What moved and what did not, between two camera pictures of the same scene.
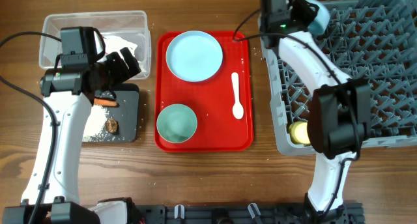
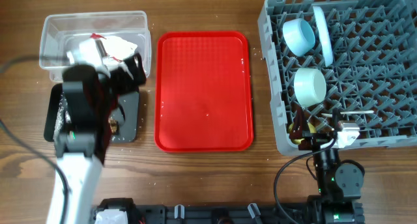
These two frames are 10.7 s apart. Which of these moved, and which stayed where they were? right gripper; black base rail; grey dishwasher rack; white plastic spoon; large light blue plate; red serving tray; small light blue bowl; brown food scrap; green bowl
Moved: large light blue plate; small light blue bowl; right gripper; white plastic spoon; green bowl
Stayed: red serving tray; grey dishwasher rack; brown food scrap; black base rail
